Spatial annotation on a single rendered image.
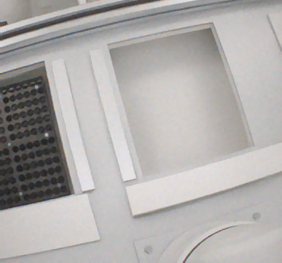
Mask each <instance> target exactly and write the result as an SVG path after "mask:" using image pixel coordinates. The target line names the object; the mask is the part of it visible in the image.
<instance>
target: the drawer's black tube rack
mask: <svg viewBox="0 0 282 263"><path fill-rule="evenodd" d="M43 84H44V85H41V86H37V85H36V86H35V87H33V88H30V89H28V90H22V91H20V92H17V93H12V94H9V95H6V96H0V211H1V210H4V209H12V208H15V207H19V206H25V205H28V204H34V203H37V202H38V203H40V202H42V201H50V200H51V199H55V198H56V199H57V198H61V197H64V196H69V195H71V192H70V188H69V185H68V180H67V177H66V174H65V169H64V166H63V163H62V157H61V153H60V150H59V145H58V142H57V136H56V133H55V130H54V124H53V121H52V118H51V110H50V106H49V103H48V98H47V92H46V87H45V83H44V82H43Z"/></svg>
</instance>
